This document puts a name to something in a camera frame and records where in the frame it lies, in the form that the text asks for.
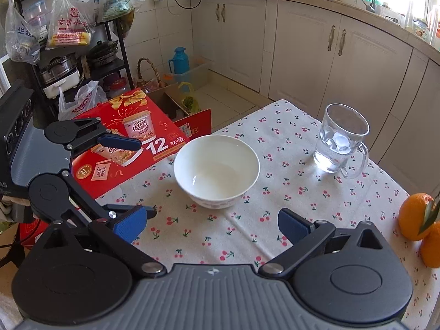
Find black lidded pot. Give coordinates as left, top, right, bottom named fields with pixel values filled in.
left=87, top=40, right=120, bottom=70

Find cream kitchen cabinets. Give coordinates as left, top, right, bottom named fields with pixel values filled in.
left=188, top=0, right=440, bottom=198

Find red printed gift box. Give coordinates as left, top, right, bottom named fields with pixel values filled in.
left=70, top=87, right=190, bottom=200

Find teal thermos jug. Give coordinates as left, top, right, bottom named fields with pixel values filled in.
left=168, top=47, right=197, bottom=75

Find red open carton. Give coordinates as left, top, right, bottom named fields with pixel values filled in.
left=173, top=108, right=212, bottom=137

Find wicker basket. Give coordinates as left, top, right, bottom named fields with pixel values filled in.
left=132, top=57, right=163, bottom=92

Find red-lidded plastic jar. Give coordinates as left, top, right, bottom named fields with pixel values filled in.
left=102, top=73, right=128, bottom=99

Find white pink-flower bowl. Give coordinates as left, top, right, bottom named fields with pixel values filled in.
left=174, top=135, right=260, bottom=210

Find cherry-print tablecloth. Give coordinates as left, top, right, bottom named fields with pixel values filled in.
left=96, top=99, right=440, bottom=330

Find white red-print plastic bag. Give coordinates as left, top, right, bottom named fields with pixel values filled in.
left=57, top=80, right=101, bottom=122

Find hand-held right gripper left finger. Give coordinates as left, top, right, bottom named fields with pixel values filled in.
left=41, top=205, right=167, bottom=280

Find open cardboard box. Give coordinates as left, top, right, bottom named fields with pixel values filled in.
left=147, top=82, right=203, bottom=122

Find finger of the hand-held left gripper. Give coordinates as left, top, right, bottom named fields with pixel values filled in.
left=60, top=169, right=158, bottom=228
left=65, top=117, right=143, bottom=161

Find black metal shelf rack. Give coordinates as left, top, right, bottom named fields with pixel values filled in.
left=10, top=0, right=135, bottom=119

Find clear plastic bag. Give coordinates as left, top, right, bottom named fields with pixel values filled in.
left=5, top=0, right=42, bottom=64

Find kitchen countertop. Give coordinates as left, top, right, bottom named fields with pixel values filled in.
left=184, top=0, right=440, bottom=54

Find yellow-green plastic bag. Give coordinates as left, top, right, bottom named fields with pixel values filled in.
left=177, top=82, right=200, bottom=115

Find white electric steamer pot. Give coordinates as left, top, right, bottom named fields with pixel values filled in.
left=37, top=53, right=82, bottom=99

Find clear glass mug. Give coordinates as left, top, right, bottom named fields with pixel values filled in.
left=313, top=103, right=370, bottom=180

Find plastic bag with yellow packet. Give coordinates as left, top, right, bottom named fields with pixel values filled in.
left=45, top=0, right=97, bottom=50

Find orange with leaf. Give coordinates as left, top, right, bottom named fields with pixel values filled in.
left=398, top=192, right=440, bottom=242

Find clear plastic food containers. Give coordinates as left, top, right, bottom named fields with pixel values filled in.
left=21, top=0, right=49, bottom=39

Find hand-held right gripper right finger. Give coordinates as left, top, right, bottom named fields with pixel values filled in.
left=258, top=208, right=392, bottom=280

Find clear plastic storage bin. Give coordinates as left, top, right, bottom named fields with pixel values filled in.
left=171, top=55, right=216, bottom=94

